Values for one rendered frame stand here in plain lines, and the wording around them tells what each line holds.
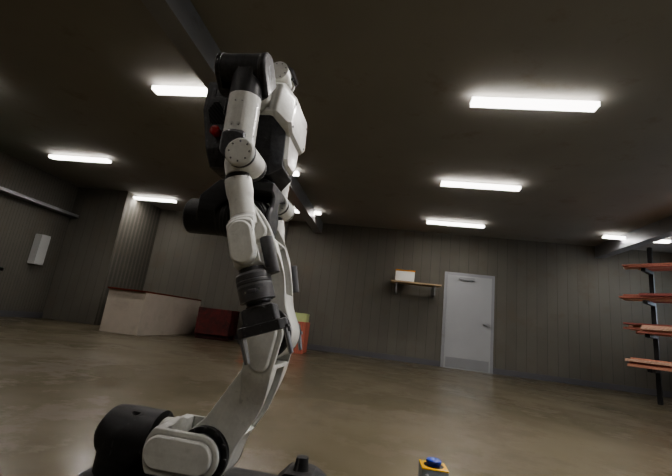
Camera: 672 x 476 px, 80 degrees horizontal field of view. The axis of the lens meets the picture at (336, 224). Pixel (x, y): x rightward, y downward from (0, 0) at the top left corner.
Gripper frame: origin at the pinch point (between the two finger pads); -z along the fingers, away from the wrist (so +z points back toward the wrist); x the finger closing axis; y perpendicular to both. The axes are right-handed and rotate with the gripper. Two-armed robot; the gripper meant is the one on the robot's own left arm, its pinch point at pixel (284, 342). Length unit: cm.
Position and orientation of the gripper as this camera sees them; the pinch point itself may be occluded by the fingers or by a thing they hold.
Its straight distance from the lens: 145.8
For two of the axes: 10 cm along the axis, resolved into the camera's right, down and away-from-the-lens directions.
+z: -1.2, -9.6, 2.4
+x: 9.8, -1.5, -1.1
